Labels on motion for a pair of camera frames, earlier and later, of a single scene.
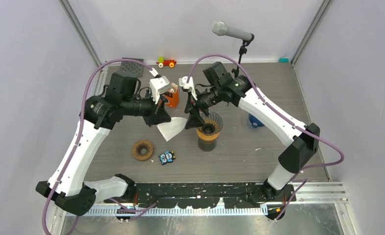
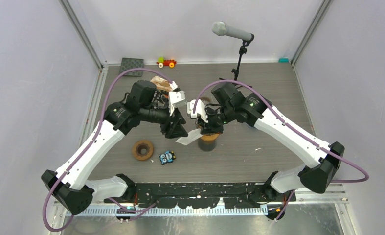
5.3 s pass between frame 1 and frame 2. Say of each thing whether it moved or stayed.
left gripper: moved
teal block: stayed
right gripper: moved
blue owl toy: stayed
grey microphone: stayed
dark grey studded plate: stayed
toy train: stayed
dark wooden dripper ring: stayed
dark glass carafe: stayed
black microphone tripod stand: stayed
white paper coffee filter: moved
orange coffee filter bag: moved
